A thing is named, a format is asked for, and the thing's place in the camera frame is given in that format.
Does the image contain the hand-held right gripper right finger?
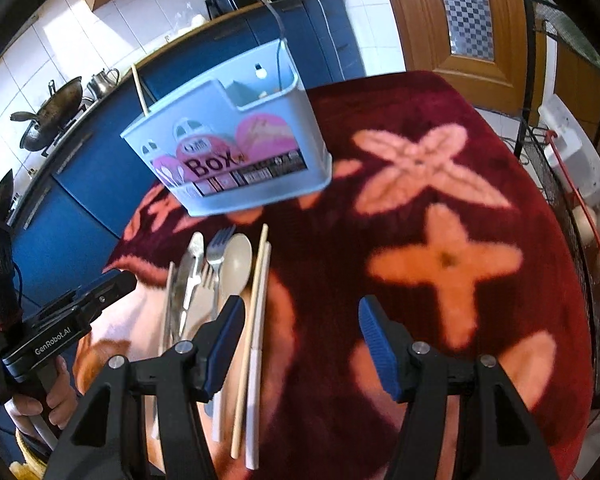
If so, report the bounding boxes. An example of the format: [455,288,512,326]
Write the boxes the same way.
[358,296,556,480]

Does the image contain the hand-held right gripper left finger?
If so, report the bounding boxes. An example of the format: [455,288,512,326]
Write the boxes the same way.
[44,296,246,480]

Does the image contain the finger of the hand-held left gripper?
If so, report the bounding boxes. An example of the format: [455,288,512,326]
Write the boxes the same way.
[74,271,138,313]

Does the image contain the metal chopstick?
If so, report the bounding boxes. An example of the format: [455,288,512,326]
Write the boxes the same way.
[159,261,177,356]

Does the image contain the white handled chopstick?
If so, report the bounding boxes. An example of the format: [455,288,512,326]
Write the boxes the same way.
[245,241,272,471]

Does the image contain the wooden spoon handle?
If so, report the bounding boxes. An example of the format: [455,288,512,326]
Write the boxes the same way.
[211,233,254,443]

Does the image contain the metal knife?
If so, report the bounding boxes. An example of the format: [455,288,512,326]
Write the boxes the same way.
[175,231,205,343]

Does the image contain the large metal fork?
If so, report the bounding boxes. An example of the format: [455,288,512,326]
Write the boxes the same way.
[206,226,237,323]

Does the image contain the blue plastic utensil box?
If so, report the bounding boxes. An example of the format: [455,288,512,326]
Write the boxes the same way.
[120,39,333,218]

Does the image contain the person's left hand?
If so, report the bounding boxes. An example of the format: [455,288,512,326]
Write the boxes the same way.
[7,355,79,442]

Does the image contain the blue kitchen cabinets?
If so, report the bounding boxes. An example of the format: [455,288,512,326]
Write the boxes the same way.
[0,0,366,326]

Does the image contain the red floral blanket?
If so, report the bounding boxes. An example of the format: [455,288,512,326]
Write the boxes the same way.
[72,71,598,480]

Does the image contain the dark metal wok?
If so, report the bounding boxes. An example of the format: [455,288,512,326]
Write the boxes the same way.
[10,76,93,153]

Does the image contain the metal kettle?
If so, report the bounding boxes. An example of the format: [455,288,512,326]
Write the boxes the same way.
[87,67,121,101]

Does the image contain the white plastic appliance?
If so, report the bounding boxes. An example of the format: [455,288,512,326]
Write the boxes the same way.
[537,91,600,211]

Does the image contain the white plastic bag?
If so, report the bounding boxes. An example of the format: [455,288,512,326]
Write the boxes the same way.
[170,4,207,37]

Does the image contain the thin dark metal utensil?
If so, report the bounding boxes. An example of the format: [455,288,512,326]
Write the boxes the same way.
[249,0,287,92]

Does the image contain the wooden door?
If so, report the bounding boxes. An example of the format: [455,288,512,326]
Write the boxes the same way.
[375,0,531,111]

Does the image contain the black wire rack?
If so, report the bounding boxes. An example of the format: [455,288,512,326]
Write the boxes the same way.
[512,0,600,411]

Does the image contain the red wire hoop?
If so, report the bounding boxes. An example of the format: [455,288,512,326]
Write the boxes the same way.
[545,130,600,311]

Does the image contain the white power cable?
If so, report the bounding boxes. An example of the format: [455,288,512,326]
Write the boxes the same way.
[300,0,348,83]

